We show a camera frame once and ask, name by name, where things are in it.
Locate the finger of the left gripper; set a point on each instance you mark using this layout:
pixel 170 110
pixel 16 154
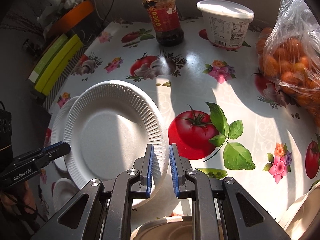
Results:
pixel 56 150

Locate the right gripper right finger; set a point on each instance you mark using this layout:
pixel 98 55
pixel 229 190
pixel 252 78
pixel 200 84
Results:
pixel 221 208

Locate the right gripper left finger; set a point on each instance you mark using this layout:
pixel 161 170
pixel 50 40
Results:
pixel 102 209

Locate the beige pulp bowl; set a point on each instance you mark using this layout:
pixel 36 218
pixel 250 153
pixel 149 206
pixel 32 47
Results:
pixel 175 227
pixel 301 220

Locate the left hand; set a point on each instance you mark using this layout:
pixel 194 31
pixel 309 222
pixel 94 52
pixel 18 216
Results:
pixel 28 200

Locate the white foam plate underneath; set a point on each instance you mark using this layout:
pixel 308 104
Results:
pixel 58 130

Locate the small white foam plate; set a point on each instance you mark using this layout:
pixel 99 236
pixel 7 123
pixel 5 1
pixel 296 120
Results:
pixel 63 191

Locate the yellow box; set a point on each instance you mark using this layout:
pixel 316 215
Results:
pixel 58 64

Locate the floral vinyl tablecloth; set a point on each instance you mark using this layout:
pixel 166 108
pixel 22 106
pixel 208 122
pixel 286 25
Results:
pixel 215 106

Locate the green box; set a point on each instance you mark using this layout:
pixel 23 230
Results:
pixel 47 57

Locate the orange box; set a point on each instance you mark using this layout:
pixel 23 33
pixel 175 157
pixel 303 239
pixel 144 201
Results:
pixel 71 19

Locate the plastic bag of oranges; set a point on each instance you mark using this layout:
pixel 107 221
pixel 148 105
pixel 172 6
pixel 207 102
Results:
pixel 290 56

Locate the red label sauce jar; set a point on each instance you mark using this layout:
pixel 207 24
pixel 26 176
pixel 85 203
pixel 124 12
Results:
pixel 164 17

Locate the white plastic tub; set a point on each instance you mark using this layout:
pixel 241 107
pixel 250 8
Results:
pixel 226 22

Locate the black camera box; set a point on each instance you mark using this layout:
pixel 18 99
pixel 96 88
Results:
pixel 5 127

